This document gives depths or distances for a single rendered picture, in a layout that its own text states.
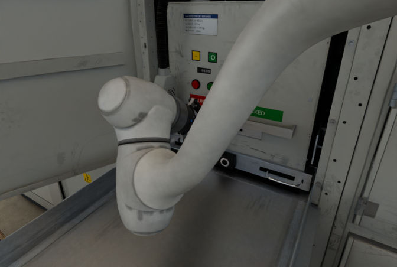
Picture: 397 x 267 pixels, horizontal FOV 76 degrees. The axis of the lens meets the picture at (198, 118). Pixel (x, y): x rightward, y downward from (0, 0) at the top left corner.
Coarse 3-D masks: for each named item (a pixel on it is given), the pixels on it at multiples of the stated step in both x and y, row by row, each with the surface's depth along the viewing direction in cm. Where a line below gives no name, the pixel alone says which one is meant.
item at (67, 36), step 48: (0, 0) 64; (48, 0) 70; (96, 0) 77; (0, 48) 67; (48, 48) 74; (96, 48) 81; (0, 96) 71; (48, 96) 78; (96, 96) 86; (0, 144) 74; (48, 144) 82; (96, 144) 92; (0, 192) 79
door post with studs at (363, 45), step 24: (384, 24) 52; (360, 48) 55; (360, 72) 57; (336, 96) 61; (360, 96) 58; (336, 120) 63; (360, 120) 60; (336, 144) 65; (336, 168) 67; (336, 192) 69; (312, 264) 82
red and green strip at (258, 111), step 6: (192, 96) 88; (198, 96) 87; (204, 96) 85; (258, 108) 77; (264, 108) 76; (252, 114) 79; (258, 114) 78; (264, 114) 77; (270, 114) 76; (276, 114) 75; (282, 114) 74; (276, 120) 75
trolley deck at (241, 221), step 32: (192, 192) 80; (224, 192) 80; (256, 192) 80; (96, 224) 68; (192, 224) 68; (224, 224) 68; (256, 224) 68; (64, 256) 59; (96, 256) 59; (128, 256) 59; (160, 256) 59; (192, 256) 59; (224, 256) 59; (256, 256) 59
